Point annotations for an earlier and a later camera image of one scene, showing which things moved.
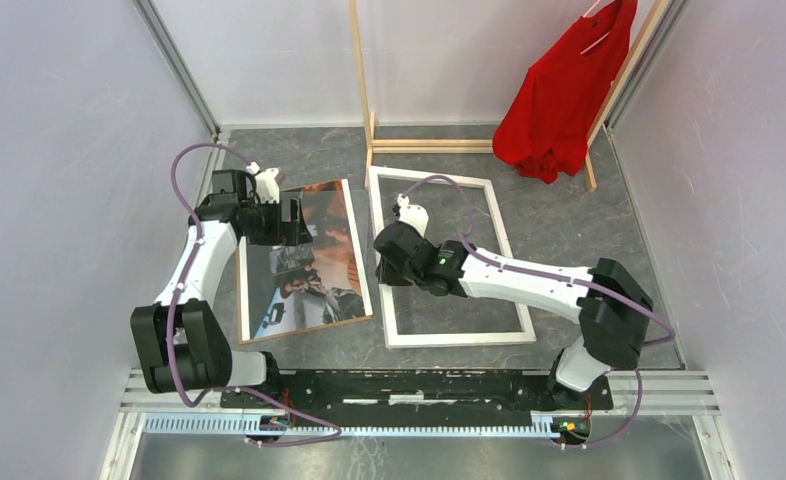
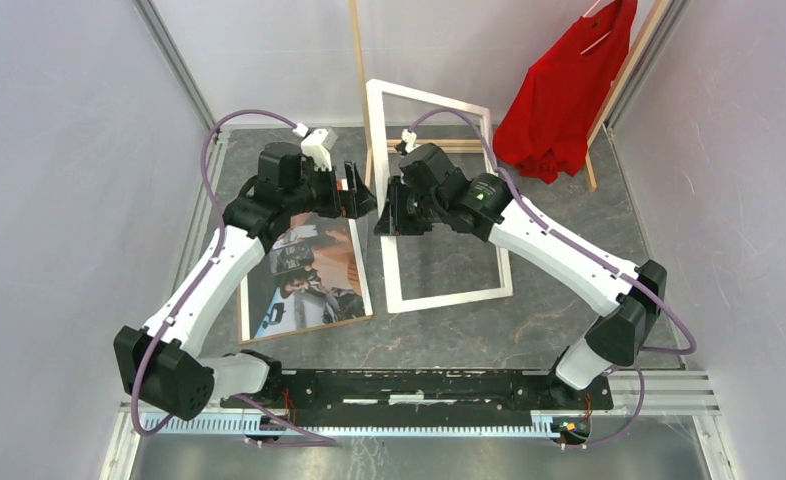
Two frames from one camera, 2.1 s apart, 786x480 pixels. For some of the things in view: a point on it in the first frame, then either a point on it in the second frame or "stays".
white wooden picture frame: (441, 340) → (376, 89)
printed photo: (296, 287) stays
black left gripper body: (266, 227) → (318, 192)
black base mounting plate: (289, 394) stays
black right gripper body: (400, 277) → (417, 212)
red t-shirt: (545, 128) stays
